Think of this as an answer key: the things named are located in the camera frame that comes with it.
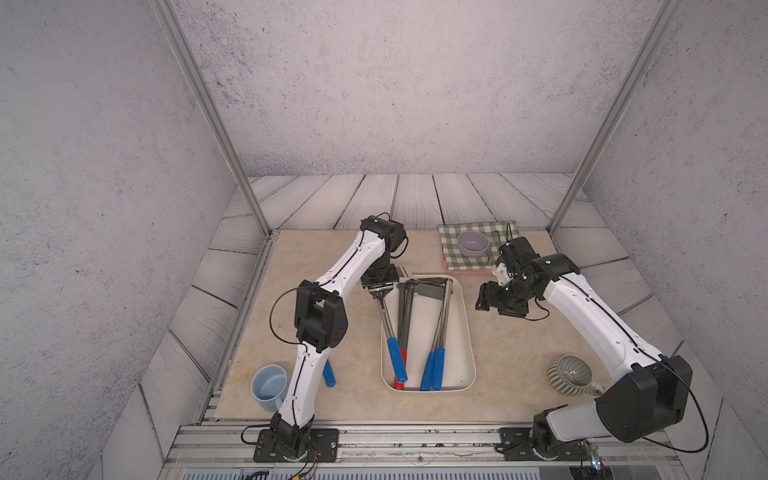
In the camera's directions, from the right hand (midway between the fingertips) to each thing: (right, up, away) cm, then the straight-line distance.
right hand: (488, 307), depth 79 cm
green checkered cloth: (+16, +23, +40) cm, 49 cm away
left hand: (-26, +2, +10) cm, 27 cm away
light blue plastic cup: (-59, -22, +4) cm, 63 cm away
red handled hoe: (-14, +3, +19) cm, 24 cm away
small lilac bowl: (+5, +18, +33) cm, 38 cm away
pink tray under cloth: (+1, +7, +29) cm, 30 cm away
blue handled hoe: (-16, -19, +2) cm, 25 cm away
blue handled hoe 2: (-12, -14, +5) cm, 19 cm away
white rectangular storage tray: (-6, -17, +9) cm, 20 cm away
